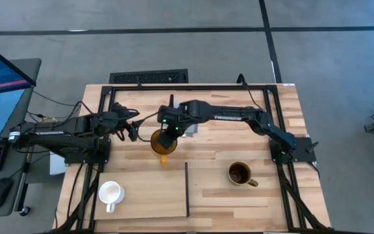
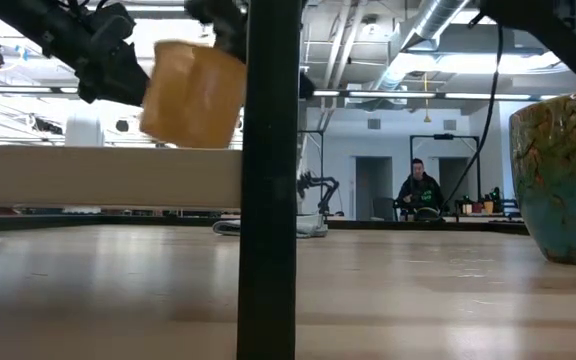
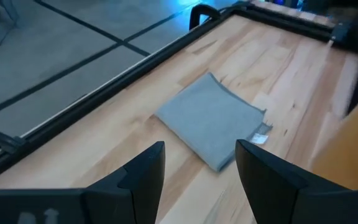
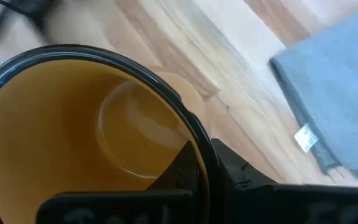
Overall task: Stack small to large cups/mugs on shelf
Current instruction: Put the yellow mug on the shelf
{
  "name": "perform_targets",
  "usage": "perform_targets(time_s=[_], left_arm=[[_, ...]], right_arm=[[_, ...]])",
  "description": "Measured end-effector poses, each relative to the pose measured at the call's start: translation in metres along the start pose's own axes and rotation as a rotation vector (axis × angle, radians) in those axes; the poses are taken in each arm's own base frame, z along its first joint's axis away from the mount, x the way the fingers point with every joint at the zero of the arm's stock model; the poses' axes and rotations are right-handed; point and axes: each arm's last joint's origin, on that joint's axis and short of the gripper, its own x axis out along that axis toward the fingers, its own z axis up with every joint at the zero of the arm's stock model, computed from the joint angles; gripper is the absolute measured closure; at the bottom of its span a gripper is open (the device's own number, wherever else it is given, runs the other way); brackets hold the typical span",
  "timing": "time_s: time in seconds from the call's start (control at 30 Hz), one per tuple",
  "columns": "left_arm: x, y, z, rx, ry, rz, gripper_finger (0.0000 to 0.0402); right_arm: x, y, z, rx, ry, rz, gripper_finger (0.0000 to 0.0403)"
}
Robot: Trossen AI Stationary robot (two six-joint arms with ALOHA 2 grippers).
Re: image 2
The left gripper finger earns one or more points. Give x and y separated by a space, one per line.
223 20

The amber glass mug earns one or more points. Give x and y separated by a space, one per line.
193 95

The teal glazed ceramic pot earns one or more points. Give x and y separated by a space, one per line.
563 180

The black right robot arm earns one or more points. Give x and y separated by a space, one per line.
558 30

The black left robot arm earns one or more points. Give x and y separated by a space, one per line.
28 25

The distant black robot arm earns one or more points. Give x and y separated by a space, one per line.
325 187

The light wooden shelf board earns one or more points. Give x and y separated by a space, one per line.
103 176

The folded grey cloth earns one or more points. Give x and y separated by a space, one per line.
313 226

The person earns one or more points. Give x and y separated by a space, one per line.
419 192

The distant orange cup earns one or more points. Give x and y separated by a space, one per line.
488 206

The black aluminium table frame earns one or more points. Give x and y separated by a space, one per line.
118 221

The black metal frame post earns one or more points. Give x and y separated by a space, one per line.
269 180

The silver ceiling duct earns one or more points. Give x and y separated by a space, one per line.
430 22

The distant black stand frame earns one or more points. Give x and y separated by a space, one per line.
443 136

